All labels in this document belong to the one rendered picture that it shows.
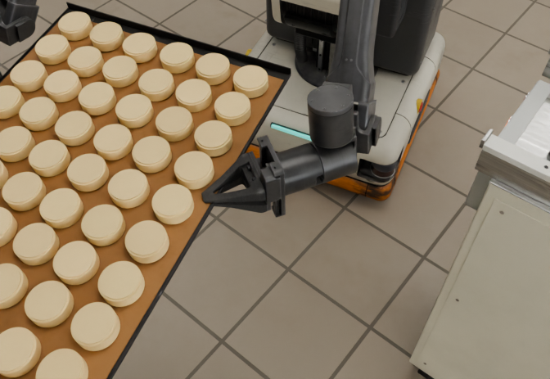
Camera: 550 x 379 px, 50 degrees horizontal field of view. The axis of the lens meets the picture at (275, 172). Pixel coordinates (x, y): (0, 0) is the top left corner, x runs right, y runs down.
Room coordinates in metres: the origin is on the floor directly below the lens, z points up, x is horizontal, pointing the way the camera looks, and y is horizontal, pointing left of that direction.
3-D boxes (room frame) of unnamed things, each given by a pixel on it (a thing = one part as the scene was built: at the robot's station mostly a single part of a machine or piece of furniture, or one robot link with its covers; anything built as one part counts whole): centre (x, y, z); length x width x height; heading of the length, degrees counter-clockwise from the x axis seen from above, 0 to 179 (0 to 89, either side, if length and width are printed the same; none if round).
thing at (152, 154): (0.52, 0.16, 1.00); 0.05 x 0.05 x 0.02
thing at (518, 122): (0.74, -0.44, 0.77); 0.24 x 0.04 x 0.14; 142
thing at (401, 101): (1.56, -0.21, 0.16); 0.67 x 0.64 x 0.25; 156
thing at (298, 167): (0.49, -0.02, 0.99); 0.07 x 0.07 x 0.10; 21
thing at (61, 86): (0.64, 0.31, 1.00); 0.05 x 0.05 x 0.02
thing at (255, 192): (0.47, 0.05, 0.98); 0.09 x 0.07 x 0.07; 111
